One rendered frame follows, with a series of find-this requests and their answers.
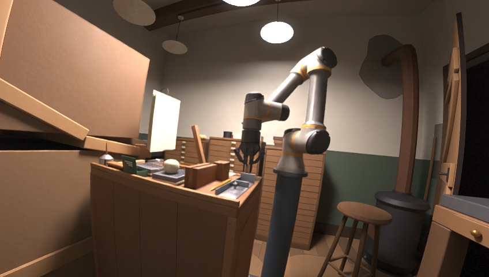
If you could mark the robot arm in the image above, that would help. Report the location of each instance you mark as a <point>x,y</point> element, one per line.
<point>315,102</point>

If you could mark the small black pot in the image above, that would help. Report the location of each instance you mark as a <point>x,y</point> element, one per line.
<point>227,134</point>

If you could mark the small brown wooden block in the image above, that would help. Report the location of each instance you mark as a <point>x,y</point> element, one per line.
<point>222,169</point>

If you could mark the brown stove pipe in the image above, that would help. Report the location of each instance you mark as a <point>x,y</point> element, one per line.
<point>405,114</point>

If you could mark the wooden table with drawer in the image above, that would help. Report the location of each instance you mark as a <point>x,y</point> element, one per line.
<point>450,244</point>

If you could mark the thin wooden pole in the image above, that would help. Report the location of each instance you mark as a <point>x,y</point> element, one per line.
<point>429,172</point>

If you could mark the yellow pencil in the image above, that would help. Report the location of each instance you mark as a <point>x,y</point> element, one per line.
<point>221,184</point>

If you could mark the cream hanging paper sheet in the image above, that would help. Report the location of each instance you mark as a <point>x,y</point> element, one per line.
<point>163,121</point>

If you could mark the large tilted wooden case rack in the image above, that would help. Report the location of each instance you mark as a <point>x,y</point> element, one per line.
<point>57,126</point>

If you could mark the grey type forme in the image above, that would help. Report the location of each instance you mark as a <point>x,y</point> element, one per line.
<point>150,166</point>

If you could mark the dark iron stove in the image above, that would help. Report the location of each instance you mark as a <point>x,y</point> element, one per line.
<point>397,233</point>

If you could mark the dark wooden ceiling beam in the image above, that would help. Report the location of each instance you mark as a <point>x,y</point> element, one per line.
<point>183,11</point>

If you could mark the wooden door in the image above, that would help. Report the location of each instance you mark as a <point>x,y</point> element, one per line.
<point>452,114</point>

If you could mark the cream round ball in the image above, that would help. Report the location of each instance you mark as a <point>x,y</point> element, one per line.
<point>171,166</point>

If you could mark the glowing round ceiling lamp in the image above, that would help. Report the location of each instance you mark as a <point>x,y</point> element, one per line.
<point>241,2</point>
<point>277,32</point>

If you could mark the leaning wooden stick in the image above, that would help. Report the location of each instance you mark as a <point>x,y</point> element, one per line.
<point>198,143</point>

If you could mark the green book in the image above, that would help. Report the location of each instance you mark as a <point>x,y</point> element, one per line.
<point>130,165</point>

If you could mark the brown wooden type cabinet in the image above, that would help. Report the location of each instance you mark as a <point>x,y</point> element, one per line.
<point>200,174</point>

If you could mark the grey flat slab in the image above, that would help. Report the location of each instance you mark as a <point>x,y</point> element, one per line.
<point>168,176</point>

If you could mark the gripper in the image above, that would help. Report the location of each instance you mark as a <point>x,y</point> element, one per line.
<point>251,137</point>

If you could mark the unlit round ceiling lamp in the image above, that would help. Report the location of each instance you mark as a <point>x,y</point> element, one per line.
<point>134,10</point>
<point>174,46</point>

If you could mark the round wooden stool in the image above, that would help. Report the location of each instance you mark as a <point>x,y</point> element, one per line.
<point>355,241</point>

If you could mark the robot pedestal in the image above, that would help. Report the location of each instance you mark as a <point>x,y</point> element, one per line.
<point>283,221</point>

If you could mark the grey stone slab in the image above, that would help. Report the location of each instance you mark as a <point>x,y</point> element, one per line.
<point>467,206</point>

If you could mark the grey metal oil can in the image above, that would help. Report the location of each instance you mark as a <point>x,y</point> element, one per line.
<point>105,157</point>

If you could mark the wooden workbench cabinet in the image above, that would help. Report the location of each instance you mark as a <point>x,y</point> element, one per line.
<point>172,225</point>

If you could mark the tall wooden drawer cabinet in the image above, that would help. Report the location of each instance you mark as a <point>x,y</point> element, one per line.
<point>294,198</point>

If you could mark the grey metal tray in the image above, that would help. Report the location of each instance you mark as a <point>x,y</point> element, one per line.
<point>235,186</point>

